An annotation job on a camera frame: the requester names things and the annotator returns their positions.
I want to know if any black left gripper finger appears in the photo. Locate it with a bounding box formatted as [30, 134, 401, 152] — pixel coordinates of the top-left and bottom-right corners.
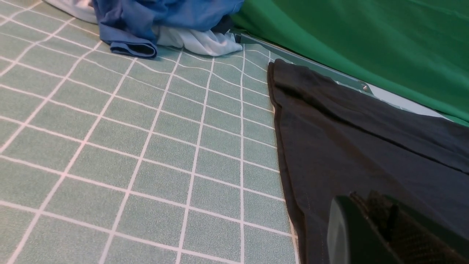
[327, 191, 469, 264]

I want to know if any dark gray long-sleeve top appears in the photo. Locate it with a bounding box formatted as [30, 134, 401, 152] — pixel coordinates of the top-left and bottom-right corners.
[267, 59, 469, 264]

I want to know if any white crumpled garment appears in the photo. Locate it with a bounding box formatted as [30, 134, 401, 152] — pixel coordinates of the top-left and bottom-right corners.
[46, 0, 243, 56]

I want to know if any blue crumpled garment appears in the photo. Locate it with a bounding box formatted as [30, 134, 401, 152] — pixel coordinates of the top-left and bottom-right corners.
[92, 0, 243, 59]

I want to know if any green backdrop cloth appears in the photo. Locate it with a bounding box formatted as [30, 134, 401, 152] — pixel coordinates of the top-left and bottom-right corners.
[232, 0, 469, 125]

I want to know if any green checkered tablecloth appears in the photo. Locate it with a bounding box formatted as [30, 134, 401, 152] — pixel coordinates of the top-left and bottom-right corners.
[0, 0, 300, 264]

